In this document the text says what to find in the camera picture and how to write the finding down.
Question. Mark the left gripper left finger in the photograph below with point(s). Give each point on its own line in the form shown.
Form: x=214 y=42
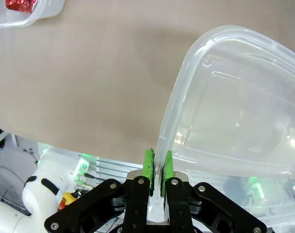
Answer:
x=135 y=206

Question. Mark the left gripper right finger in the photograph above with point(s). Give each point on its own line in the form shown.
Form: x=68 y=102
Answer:
x=179 y=206

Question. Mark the clear plastic bin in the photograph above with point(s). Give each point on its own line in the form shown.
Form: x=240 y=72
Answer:
x=48 y=9
x=234 y=109

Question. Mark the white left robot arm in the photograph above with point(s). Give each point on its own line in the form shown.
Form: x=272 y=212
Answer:
x=6 y=218

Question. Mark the yellow emergency stop button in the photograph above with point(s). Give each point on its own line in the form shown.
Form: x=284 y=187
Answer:
x=67 y=199

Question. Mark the red crumpled foil wrapper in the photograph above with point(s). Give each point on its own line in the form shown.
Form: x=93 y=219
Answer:
x=19 y=4

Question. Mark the aluminium frame rail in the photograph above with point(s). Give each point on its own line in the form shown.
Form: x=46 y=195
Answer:
x=118 y=168

